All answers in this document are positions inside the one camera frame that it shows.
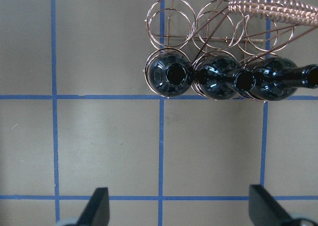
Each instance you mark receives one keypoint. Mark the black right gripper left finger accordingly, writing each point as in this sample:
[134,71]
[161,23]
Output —
[97,210]

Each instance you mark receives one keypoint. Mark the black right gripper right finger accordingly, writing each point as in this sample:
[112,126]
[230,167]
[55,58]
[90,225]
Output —
[264,210]

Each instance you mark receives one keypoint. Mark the dark wine bottle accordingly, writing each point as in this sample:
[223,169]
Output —
[221,77]

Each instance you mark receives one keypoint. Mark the dark bottle in basket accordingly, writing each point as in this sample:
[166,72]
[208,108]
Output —
[278,78]
[169,74]

